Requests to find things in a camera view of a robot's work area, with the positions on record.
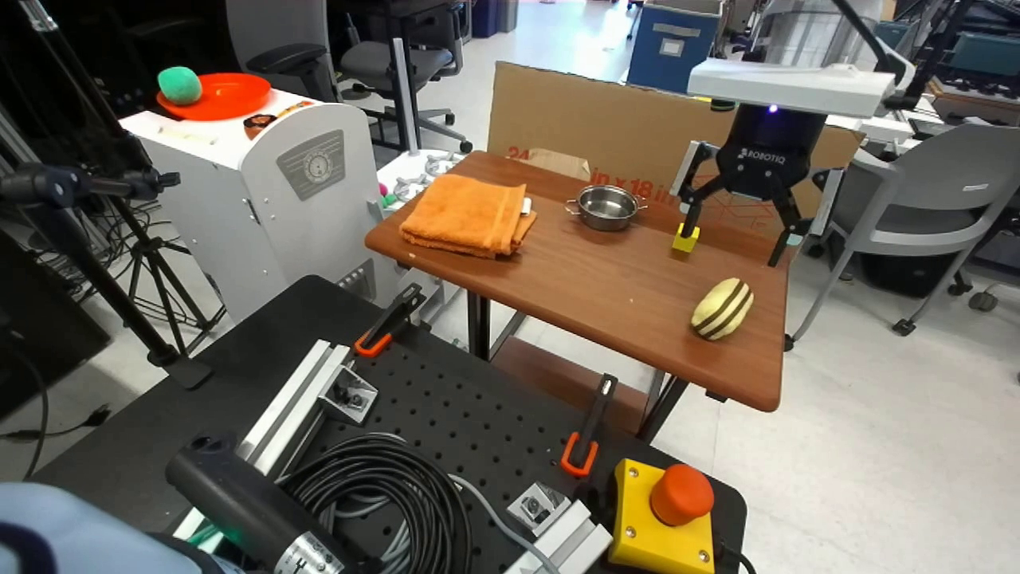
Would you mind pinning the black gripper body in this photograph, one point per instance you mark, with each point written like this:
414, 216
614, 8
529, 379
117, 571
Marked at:
769, 153

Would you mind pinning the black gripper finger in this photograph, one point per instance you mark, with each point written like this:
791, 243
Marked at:
692, 209
787, 227

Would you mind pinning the black and yellow plush toy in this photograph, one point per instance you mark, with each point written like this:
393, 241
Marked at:
722, 308

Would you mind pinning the light blue robot base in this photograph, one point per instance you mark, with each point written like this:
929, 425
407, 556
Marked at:
74, 530

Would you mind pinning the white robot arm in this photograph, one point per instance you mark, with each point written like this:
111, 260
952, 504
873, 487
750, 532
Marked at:
791, 84

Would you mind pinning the small metal pot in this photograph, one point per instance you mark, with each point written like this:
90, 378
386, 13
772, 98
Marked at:
607, 209

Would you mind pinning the yellow cube block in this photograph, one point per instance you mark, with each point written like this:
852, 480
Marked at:
682, 243

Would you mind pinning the brown wooden table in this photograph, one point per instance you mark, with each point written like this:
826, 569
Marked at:
617, 296

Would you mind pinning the brown cardboard board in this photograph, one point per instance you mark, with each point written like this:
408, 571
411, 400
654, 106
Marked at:
595, 115

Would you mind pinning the blue bin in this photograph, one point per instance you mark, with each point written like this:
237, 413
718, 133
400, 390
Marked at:
670, 50

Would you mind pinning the grey chair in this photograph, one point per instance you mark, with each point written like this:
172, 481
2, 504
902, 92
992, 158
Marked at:
936, 193

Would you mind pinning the orange folded towel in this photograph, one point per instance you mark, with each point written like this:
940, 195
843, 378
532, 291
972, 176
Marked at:
467, 216

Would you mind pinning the black and orange clamp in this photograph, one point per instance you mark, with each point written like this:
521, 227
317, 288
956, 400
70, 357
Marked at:
391, 319
588, 433

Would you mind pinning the clear plastic clutter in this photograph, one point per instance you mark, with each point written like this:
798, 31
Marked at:
414, 176

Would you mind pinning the red emergency stop button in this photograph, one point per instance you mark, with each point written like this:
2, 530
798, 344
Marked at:
682, 495

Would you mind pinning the black perforated breadboard table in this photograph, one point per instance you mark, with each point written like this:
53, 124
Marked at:
447, 409

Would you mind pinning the yellow emergency stop box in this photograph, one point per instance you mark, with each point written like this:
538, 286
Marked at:
643, 538

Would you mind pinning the black office chair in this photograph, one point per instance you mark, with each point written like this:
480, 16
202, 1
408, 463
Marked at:
393, 59

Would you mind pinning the white machine cabinet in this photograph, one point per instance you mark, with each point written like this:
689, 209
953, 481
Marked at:
243, 202

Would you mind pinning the orange plate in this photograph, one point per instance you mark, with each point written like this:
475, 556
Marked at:
230, 98

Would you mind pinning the green ball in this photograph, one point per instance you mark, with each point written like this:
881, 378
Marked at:
179, 84

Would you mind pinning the black cylinder with silver end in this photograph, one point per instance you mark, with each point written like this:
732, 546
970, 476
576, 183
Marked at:
240, 497

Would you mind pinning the short aluminium extrusion rail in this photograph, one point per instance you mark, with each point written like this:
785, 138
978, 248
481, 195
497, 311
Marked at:
568, 541

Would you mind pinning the long aluminium extrusion rail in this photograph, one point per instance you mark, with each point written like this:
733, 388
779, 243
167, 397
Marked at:
290, 409

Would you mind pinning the black camera tripod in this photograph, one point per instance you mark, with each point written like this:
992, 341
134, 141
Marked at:
74, 227

